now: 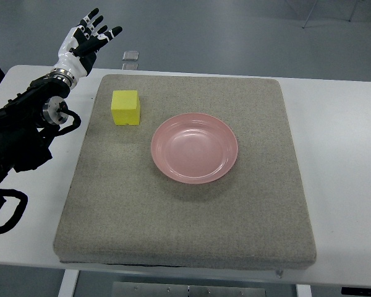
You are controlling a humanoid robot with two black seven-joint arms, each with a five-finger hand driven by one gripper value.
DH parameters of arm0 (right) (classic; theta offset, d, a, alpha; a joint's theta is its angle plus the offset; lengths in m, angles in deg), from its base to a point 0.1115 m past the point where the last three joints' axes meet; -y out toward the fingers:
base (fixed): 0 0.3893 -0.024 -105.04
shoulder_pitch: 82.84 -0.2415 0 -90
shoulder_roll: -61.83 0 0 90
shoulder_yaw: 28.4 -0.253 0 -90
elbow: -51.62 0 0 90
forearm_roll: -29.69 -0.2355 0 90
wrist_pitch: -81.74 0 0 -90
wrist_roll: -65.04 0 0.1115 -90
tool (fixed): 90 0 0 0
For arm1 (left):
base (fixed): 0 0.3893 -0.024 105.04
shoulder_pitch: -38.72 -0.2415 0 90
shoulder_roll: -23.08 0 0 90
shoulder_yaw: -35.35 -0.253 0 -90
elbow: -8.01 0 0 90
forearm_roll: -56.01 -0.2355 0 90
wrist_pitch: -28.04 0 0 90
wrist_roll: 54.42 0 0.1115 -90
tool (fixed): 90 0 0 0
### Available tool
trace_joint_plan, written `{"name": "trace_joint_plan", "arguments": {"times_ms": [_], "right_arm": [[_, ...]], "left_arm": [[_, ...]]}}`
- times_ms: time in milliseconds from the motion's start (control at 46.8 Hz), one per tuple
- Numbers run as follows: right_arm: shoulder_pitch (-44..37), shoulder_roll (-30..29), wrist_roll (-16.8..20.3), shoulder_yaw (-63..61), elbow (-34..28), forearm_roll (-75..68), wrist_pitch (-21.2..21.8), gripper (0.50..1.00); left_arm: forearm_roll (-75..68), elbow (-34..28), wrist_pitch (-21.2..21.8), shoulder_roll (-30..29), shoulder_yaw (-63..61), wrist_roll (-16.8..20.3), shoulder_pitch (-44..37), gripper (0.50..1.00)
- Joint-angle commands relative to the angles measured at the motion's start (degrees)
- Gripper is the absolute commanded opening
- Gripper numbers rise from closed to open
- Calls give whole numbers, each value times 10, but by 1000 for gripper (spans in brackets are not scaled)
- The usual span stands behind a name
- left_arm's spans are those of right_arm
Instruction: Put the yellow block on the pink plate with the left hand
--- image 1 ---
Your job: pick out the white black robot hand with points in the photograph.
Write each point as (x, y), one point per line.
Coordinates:
(78, 51)

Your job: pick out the yellow foam block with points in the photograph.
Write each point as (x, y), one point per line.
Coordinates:
(125, 107)

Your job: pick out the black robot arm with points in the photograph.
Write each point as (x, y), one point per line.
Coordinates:
(28, 125)

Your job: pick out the floor socket plate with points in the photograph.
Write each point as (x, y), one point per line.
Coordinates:
(130, 56)

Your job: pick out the pink plate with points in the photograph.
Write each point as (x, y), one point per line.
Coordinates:
(194, 148)

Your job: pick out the grey fabric cushion mat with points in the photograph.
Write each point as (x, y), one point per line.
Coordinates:
(121, 209)

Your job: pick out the white table leg left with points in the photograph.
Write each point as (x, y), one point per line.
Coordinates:
(69, 282)

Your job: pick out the white table leg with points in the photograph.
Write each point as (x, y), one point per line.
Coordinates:
(69, 282)
(303, 290)

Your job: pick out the metal chair legs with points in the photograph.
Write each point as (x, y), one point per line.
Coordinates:
(349, 12)

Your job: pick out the white table leg right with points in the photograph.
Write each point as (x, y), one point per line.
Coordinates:
(303, 290)

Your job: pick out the black device bottom right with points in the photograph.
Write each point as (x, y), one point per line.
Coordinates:
(351, 291)

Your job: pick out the grey metal base plate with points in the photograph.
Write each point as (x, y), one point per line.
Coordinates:
(155, 289)

